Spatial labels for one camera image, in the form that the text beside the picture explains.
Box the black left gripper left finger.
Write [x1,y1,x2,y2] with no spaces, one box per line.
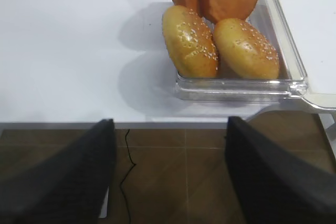
[1,119,116,223]

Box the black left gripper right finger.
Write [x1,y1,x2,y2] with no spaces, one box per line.
[225,116,335,223]

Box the sesame bun top right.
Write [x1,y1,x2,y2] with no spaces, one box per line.
[213,18,280,80]

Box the sesame bun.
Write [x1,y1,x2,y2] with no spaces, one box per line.
[213,18,280,80]
[162,5,219,78]

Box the sesame bun top left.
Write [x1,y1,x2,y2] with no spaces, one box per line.
[162,5,219,78]

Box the clear plastic bun container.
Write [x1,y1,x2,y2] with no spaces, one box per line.
[167,0,308,103]

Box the white metal tray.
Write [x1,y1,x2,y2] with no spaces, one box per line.
[258,0,336,111]

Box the thin black floor cable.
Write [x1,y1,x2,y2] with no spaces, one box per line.
[119,129,136,224]

